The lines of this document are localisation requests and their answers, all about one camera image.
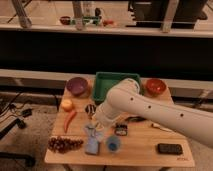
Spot blue plastic cup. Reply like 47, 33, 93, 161
106, 135, 120, 152

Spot green toy on shelf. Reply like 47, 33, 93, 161
83, 16, 100, 25

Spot yellow apple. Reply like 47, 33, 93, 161
61, 99, 73, 112

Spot orange carrot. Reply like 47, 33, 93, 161
63, 110, 77, 133

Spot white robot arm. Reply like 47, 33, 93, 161
92, 78, 213, 148

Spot small black box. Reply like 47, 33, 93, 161
114, 124, 128, 136

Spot light blue towel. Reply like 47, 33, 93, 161
84, 124, 104, 143

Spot blue sponge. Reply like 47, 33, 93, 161
85, 138, 100, 155

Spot orange object on shelf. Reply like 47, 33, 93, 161
102, 20, 114, 27

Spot metal cup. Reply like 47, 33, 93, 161
85, 104, 96, 119

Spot bunch of red grapes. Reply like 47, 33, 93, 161
48, 136, 84, 154

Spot black rectangular block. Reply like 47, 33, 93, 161
157, 143, 183, 155

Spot black handled spoon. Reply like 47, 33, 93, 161
125, 116, 146, 123

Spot wooden handled brush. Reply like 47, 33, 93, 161
151, 123, 173, 132

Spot purple bowl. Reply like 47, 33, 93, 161
66, 77, 88, 97

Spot red bowl on shelf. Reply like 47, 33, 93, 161
59, 16, 71, 25

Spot black cables on floor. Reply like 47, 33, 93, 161
0, 92, 34, 141

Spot green plastic tray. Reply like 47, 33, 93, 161
92, 72, 141, 105

